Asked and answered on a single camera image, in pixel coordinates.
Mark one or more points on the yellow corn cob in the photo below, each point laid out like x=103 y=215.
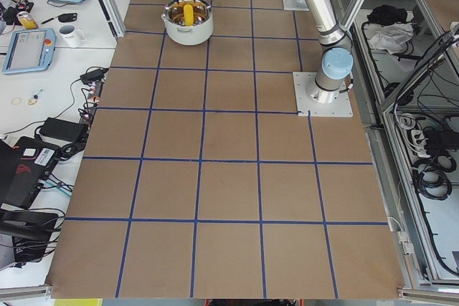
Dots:
x=188 y=11

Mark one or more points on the mint green cooking pot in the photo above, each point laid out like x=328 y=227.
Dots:
x=202 y=29

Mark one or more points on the black power adapter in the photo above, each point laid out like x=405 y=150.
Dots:
x=94 y=75

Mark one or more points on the white mug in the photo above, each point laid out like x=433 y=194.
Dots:
x=72 y=36

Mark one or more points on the blue teach pendant near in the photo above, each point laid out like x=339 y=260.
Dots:
x=30 y=51

